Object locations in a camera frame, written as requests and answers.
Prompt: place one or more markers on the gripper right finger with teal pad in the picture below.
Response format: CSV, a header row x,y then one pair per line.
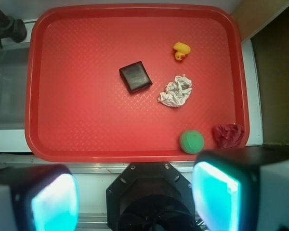
x,y
242,189

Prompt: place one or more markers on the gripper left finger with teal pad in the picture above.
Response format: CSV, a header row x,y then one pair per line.
x,y
38,198

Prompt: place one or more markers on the red paper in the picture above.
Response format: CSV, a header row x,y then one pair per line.
x,y
228,136

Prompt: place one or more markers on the crumpled white paper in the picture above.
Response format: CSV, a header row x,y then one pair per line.
x,y
177,92

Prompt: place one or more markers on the green ball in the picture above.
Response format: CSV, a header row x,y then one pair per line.
x,y
191,141

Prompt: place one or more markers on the red plastic tray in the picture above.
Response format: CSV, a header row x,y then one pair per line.
x,y
78,108

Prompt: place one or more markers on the grey sink basin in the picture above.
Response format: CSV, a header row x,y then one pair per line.
x,y
13,75

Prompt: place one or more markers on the black rectangular box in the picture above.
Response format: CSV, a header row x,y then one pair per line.
x,y
135,77

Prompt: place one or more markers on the yellow rubber duck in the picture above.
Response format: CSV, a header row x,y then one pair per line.
x,y
181,50

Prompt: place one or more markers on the grey sink faucet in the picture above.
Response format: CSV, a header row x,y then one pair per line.
x,y
14,29

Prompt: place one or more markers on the wooden panel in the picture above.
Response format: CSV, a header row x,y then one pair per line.
x,y
251,16

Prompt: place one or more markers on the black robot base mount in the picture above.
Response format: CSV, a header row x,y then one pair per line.
x,y
150,197

